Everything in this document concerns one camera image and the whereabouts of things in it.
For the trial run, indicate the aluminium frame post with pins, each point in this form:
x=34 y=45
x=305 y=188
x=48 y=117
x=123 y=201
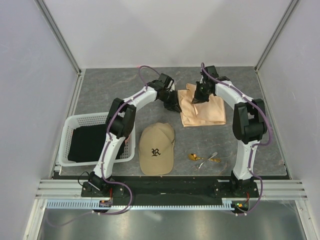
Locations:
x=46 y=13
x=276 y=33

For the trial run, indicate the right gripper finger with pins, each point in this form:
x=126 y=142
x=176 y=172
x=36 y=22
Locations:
x=205 y=98
x=197 y=100

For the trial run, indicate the white cable duct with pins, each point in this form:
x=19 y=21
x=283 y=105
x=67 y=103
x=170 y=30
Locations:
x=87 y=204

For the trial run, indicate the gold spoon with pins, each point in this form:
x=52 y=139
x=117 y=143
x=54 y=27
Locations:
x=195 y=157

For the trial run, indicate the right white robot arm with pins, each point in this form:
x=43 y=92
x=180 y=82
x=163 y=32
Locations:
x=249 y=124

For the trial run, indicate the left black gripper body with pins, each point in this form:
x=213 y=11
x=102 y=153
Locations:
x=169 y=96

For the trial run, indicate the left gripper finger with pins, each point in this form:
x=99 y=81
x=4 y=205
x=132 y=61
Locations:
x=170 y=107
x=177 y=107

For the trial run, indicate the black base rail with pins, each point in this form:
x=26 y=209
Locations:
x=162 y=186

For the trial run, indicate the tan baseball cap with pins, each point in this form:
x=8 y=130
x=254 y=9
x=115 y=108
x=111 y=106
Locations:
x=156 y=149

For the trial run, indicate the black folded cloth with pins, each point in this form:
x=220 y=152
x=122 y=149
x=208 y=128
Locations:
x=87 y=143

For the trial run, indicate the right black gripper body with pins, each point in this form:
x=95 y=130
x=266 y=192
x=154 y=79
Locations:
x=201 y=89

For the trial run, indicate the right aluminium frame post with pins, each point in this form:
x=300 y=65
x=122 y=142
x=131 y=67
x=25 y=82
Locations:
x=276 y=33

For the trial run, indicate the white plastic basket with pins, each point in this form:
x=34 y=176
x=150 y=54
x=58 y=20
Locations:
x=70 y=125

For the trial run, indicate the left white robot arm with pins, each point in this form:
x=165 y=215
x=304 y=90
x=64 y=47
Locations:
x=120 y=123

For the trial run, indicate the peach satin napkin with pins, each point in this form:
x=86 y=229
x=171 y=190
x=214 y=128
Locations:
x=201 y=114

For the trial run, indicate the left aluminium frame post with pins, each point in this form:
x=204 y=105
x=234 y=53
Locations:
x=46 y=13

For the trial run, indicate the silver fork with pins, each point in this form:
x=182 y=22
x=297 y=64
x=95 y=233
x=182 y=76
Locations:
x=198 y=166

